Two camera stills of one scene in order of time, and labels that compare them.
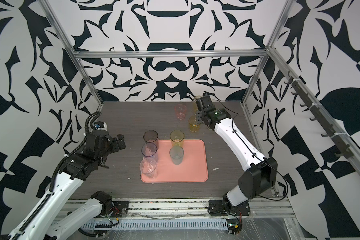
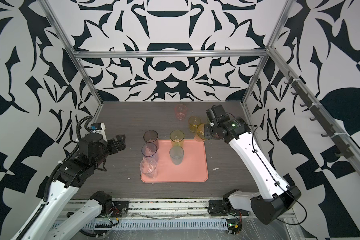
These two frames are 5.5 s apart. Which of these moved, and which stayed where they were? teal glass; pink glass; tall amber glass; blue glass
Moved: tall amber glass
Stayed: blue glass; pink glass; teal glass
